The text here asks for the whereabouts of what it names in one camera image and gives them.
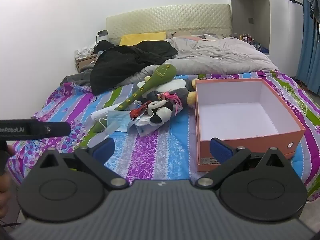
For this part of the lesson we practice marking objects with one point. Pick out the white tube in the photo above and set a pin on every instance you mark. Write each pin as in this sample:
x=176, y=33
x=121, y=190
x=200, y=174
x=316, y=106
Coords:
x=100, y=114

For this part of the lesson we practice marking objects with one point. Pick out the built-in wardrobe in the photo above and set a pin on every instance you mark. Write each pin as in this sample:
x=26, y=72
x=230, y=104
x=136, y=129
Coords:
x=260, y=12

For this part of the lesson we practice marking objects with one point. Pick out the row of small bottles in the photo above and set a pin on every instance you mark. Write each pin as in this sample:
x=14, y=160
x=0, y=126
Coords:
x=245, y=38

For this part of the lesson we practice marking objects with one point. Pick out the yellow pillow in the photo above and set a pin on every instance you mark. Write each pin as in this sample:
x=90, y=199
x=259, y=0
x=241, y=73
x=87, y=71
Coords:
x=140, y=38

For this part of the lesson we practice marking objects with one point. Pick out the white face mask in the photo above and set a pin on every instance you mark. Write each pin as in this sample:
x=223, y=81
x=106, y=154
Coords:
x=145, y=124

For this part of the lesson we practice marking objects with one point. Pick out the brown cardboard box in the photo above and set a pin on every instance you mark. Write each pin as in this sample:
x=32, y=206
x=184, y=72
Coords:
x=83, y=64

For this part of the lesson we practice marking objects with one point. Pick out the pink cloth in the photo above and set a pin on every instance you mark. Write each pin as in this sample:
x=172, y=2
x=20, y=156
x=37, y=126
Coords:
x=197, y=38

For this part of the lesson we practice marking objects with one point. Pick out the black wall charger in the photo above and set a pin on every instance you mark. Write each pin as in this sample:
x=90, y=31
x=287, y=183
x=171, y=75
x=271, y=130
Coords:
x=102, y=33

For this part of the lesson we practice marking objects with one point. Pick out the orange cardboard box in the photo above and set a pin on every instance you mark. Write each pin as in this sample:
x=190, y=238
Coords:
x=250, y=141

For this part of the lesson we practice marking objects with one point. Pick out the dark grey cloth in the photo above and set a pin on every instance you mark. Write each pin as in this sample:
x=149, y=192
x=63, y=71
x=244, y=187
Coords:
x=77, y=78

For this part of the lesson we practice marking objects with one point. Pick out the blue face mask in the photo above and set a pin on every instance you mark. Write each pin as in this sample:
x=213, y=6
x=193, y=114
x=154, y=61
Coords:
x=120, y=120

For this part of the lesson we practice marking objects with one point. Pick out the person's left hand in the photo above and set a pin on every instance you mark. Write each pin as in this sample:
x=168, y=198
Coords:
x=10, y=150

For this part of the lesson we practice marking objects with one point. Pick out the blue curtain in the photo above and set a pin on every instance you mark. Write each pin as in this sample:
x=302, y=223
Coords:
x=307, y=55

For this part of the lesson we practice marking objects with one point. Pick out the grey penguin plush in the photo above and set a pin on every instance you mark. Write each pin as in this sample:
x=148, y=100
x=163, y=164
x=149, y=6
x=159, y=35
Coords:
x=183, y=92

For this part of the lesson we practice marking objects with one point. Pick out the grey duvet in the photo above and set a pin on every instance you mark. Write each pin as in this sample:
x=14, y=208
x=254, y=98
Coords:
x=212, y=55

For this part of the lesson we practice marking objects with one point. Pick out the cream quilted headboard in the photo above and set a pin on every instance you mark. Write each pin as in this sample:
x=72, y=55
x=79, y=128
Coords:
x=175, y=17

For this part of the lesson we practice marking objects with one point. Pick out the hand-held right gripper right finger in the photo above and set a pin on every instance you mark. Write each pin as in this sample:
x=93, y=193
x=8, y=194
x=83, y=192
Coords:
x=220, y=150

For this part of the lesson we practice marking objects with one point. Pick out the white crumpled cloth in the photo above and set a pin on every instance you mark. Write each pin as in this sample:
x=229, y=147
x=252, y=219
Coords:
x=83, y=51

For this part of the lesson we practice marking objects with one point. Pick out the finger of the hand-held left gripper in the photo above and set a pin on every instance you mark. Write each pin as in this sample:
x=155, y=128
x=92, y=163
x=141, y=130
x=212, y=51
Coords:
x=50, y=129

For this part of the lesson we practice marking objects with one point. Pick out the pink tassel charm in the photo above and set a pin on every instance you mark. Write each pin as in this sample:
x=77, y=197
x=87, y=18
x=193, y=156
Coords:
x=170, y=97

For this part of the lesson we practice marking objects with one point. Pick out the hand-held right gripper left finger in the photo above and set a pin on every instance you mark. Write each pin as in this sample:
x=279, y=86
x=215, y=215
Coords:
x=102, y=148

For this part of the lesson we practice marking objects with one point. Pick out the floral striped bed sheet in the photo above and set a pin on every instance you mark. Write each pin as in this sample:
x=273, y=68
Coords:
x=150, y=155

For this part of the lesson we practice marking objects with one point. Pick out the black and white plush toy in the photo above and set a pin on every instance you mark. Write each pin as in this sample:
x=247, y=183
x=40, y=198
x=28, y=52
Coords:
x=160, y=118

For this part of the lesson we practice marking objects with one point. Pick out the blue printed packet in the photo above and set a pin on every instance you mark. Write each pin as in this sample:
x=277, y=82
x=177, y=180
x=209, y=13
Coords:
x=137, y=111

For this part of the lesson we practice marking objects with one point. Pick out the green plush stick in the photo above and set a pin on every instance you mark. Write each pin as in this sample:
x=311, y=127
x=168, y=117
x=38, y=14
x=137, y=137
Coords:
x=163, y=72

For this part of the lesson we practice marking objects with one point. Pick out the black clothing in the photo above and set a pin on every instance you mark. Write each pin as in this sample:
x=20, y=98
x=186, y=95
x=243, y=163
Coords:
x=120, y=65

